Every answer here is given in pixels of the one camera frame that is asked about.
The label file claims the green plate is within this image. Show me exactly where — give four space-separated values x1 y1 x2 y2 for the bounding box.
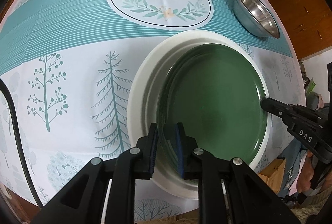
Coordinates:
157 44 267 165

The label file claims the blue steel bowl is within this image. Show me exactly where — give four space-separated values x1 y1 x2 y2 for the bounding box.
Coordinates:
233 0 280 39

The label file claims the right hand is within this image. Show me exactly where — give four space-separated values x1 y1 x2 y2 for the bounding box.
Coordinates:
297 151 314 194

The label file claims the large white plate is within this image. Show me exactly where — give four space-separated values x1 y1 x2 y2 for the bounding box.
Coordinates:
127 30 269 200

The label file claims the patterned teal tablecloth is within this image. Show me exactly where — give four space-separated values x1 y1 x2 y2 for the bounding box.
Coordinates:
0 0 307 223

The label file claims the black cable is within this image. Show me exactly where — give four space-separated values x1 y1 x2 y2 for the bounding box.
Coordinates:
0 79 43 208

